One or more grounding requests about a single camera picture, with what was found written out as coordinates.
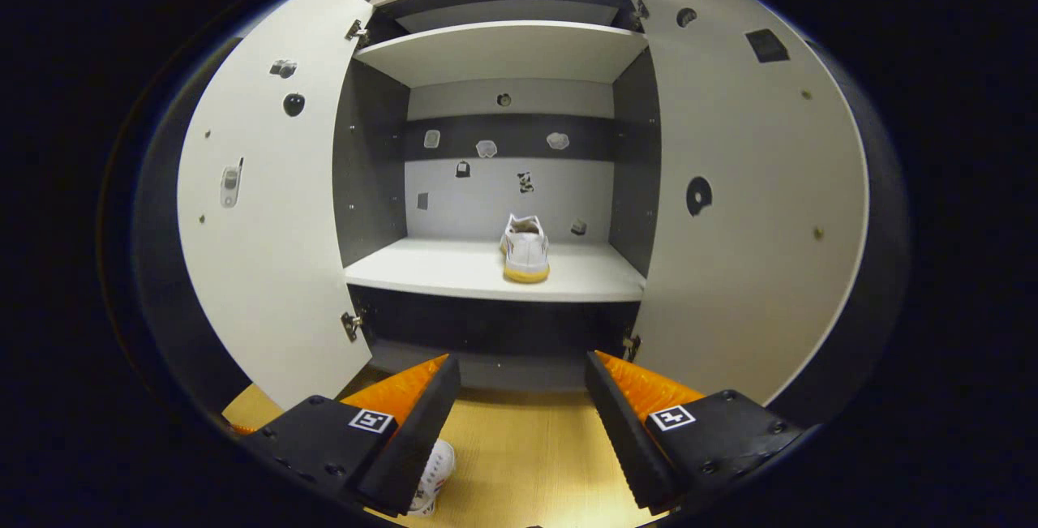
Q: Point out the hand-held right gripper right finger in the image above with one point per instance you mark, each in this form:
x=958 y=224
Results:
x=624 y=447

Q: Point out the white cabinet door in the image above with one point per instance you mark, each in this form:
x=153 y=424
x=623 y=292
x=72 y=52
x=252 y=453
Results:
x=754 y=187
x=276 y=268

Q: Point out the white canvas shoe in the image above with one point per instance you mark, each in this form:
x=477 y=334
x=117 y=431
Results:
x=436 y=467
x=525 y=256

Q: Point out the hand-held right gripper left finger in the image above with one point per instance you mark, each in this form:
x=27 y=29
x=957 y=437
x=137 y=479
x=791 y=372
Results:
x=418 y=447

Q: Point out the white grey shoe cabinet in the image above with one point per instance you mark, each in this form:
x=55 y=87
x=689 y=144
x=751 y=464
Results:
x=486 y=268

